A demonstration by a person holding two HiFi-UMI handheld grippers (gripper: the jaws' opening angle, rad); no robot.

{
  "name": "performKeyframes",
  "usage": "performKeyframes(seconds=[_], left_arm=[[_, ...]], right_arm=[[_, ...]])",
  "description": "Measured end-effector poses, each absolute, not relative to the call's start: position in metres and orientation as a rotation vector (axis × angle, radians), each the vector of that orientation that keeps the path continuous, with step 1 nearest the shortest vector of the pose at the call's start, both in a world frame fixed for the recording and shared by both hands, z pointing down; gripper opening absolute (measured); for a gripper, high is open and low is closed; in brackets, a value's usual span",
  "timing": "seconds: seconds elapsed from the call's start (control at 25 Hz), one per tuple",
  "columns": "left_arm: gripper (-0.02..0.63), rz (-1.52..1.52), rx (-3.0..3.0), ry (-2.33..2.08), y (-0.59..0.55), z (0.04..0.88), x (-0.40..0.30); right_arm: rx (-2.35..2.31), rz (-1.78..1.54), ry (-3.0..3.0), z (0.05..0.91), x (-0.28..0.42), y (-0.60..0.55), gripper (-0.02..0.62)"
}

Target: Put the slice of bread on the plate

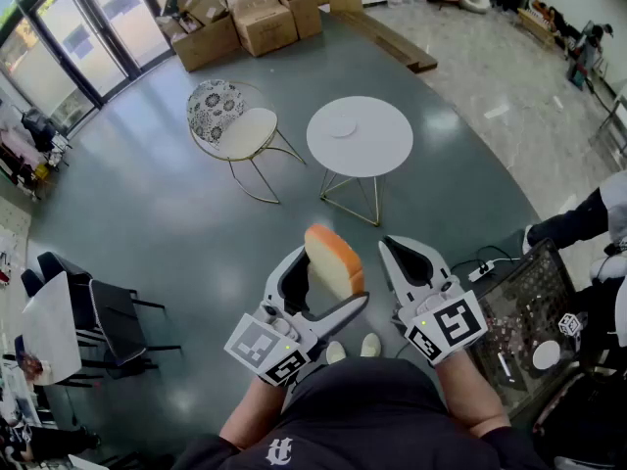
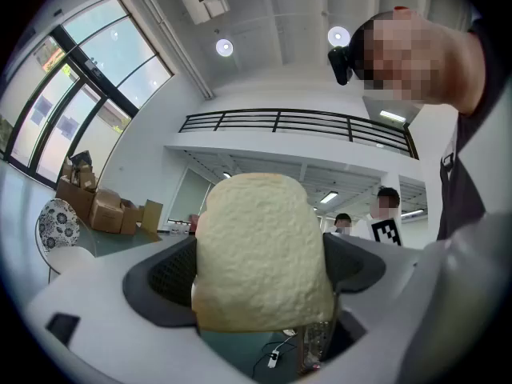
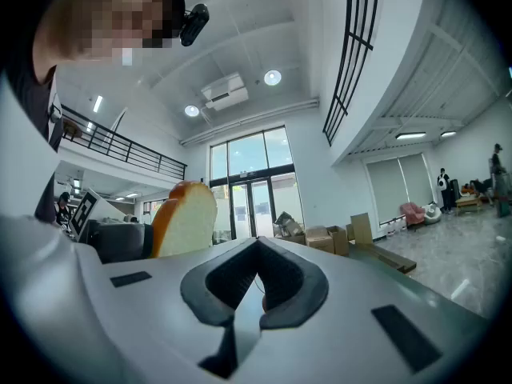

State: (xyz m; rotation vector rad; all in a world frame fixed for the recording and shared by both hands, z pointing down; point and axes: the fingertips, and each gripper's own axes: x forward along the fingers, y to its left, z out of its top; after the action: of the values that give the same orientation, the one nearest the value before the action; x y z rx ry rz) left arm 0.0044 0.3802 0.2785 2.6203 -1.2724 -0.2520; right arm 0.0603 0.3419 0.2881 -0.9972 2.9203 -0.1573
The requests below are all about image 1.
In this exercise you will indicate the white power strip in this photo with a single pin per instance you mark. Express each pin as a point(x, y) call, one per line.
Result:
point(481, 270)

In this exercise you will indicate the person's left forearm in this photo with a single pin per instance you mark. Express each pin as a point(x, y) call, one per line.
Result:
point(255, 414)

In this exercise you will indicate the tall open cardboard box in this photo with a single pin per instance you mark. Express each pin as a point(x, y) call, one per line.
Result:
point(301, 10)

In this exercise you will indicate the glass doors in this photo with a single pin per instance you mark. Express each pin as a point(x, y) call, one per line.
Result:
point(73, 47)

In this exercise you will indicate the person's white right shoe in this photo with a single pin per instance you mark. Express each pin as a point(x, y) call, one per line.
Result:
point(371, 344)

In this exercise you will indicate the white marble top table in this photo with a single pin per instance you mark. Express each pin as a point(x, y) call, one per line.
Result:
point(51, 331)

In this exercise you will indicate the person's white shoe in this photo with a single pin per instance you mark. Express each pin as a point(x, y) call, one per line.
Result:
point(371, 344)
point(335, 352)

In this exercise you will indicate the large open cardboard box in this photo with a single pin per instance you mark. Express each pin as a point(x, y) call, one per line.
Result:
point(208, 44)

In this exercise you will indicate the black dining chair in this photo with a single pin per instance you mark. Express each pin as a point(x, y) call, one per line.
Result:
point(63, 272)
point(117, 321)

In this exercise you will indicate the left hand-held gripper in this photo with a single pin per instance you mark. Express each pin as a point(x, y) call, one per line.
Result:
point(274, 341)

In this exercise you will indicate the dark machine stand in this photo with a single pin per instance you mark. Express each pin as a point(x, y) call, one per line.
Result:
point(588, 52)

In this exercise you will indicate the floral back gold frame chair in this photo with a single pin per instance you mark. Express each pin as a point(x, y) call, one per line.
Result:
point(245, 132)

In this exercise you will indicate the wooden bench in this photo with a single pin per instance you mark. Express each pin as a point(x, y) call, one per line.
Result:
point(536, 22)

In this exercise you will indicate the white round side table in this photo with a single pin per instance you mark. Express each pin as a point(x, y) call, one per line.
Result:
point(372, 145)

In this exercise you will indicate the closed cardboard box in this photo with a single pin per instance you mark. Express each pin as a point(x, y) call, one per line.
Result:
point(264, 25)

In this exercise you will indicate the spare hand-held gripper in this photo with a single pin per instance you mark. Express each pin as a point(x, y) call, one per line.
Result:
point(571, 324)

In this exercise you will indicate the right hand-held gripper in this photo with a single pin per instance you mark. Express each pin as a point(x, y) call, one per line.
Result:
point(450, 323)

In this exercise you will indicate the person's right forearm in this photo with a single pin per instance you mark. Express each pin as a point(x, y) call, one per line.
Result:
point(470, 394)

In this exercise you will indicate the person's white left shoe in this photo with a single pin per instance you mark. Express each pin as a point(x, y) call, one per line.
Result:
point(335, 352)

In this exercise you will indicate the wooden planks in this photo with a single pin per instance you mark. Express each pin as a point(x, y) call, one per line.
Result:
point(387, 42)

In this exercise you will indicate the black plastic crate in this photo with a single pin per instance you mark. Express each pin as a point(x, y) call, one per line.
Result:
point(529, 311)

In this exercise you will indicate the white round disc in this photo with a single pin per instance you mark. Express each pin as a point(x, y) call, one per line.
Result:
point(546, 354)

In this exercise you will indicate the person's black shirt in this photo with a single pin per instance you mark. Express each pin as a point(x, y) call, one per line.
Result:
point(362, 409)

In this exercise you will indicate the small open cardboard box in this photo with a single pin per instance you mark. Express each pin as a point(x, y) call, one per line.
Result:
point(206, 9)

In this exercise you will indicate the slice of bread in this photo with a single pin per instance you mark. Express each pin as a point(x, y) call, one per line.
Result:
point(333, 262)

